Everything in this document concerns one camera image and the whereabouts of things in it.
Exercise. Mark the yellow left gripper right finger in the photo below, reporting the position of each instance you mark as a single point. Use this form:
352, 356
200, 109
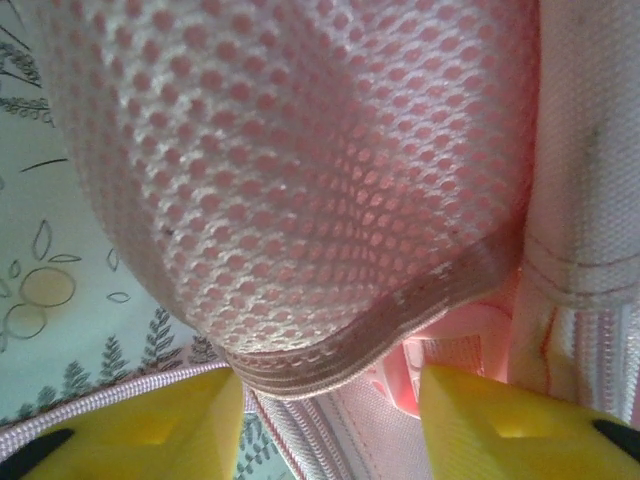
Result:
525, 440

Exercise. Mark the floral tablecloth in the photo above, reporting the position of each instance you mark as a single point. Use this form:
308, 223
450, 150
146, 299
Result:
50, 225

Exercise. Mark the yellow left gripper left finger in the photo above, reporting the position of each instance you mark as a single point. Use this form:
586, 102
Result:
150, 440

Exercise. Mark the pink backpack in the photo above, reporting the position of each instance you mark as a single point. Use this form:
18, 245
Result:
300, 175

